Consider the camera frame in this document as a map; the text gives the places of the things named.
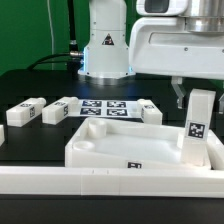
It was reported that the white desk top tray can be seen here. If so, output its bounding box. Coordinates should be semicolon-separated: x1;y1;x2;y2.
64;116;224;171

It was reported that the white front fence bar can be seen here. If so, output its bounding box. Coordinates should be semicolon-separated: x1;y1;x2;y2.
0;166;224;198

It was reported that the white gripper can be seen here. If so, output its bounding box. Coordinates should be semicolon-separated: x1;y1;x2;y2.
129;17;224;109

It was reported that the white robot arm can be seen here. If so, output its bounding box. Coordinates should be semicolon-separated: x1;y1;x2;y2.
78;0;224;105

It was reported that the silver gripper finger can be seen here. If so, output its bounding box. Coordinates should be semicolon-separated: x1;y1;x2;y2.
219;93;224;114

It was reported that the white cable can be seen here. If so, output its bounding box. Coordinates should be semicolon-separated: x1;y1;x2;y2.
46;0;56;70

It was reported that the white fiducial marker sheet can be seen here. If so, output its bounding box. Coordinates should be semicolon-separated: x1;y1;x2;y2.
70;99;141;118

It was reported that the black cable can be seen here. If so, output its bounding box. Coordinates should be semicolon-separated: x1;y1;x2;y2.
27;50;85;70

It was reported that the white block left edge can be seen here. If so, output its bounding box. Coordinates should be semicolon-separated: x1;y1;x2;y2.
0;125;5;146

